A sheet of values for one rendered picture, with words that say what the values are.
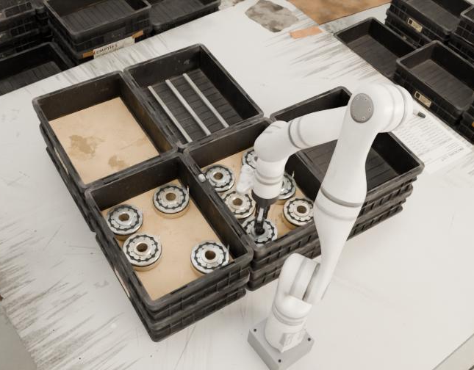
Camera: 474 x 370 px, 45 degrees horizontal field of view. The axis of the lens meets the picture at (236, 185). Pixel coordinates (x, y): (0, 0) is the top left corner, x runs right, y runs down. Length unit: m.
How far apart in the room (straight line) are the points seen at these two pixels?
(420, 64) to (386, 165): 1.23
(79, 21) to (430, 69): 1.70
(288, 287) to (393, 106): 0.45
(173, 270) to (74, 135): 0.58
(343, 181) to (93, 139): 0.95
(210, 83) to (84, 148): 0.50
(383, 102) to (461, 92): 1.90
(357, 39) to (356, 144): 2.19
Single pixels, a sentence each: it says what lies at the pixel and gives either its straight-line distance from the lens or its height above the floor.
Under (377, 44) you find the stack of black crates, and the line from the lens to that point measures 3.28.
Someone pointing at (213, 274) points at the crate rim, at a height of 0.93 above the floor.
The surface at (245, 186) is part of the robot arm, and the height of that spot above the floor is 1.04.
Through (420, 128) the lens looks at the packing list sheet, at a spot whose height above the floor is 0.70.
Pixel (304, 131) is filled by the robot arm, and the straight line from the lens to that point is 1.23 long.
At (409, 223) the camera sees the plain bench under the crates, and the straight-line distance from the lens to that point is 1.93.
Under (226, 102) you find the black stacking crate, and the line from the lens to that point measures 1.96.
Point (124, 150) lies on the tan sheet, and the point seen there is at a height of 0.83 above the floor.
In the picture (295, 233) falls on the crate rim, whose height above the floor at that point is 0.93.
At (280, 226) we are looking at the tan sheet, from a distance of 1.65.
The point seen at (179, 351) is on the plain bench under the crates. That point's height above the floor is 0.70.
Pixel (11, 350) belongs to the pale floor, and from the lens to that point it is 2.46.
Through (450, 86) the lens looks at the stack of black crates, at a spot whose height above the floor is 0.38.
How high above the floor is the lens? 2.18
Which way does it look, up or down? 52 degrees down
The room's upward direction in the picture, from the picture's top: 6 degrees clockwise
